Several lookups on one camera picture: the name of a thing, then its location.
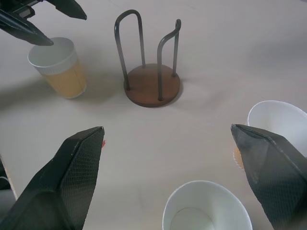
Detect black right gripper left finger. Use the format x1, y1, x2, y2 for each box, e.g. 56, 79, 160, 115
0, 126, 106, 230

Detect ribbed white and tan paper cup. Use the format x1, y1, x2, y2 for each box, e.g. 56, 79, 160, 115
27, 36, 87, 100
162, 180, 253, 230
232, 100, 307, 172

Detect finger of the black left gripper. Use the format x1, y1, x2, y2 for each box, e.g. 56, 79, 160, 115
40, 0, 88, 21
0, 9, 54, 46

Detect wooden base metal cup holder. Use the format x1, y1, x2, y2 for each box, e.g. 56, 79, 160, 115
114, 9, 183, 109

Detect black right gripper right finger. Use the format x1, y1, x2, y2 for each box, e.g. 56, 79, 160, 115
230, 123, 307, 230

